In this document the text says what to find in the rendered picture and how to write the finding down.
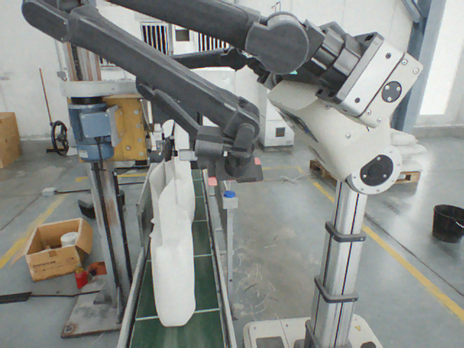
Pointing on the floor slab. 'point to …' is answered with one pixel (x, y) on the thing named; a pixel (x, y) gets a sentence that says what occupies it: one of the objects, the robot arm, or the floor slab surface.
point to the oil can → (80, 276)
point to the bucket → (448, 223)
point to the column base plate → (95, 309)
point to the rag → (98, 268)
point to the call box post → (229, 256)
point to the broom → (49, 118)
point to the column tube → (90, 73)
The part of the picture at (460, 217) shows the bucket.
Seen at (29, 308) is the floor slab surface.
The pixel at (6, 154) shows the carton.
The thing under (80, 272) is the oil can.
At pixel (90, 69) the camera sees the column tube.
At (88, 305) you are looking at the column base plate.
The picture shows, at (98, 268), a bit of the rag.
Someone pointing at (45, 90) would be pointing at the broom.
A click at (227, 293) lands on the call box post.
